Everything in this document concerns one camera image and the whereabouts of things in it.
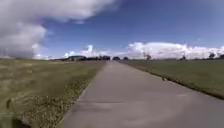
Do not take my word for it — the green grass field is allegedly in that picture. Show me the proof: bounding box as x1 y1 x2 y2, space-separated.
0 57 108 128
119 58 224 101

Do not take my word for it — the row of distant trees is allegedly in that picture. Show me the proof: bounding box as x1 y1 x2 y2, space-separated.
52 51 224 62

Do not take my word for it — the grey concrete path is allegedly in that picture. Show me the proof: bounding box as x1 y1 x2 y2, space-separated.
62 60 224 128

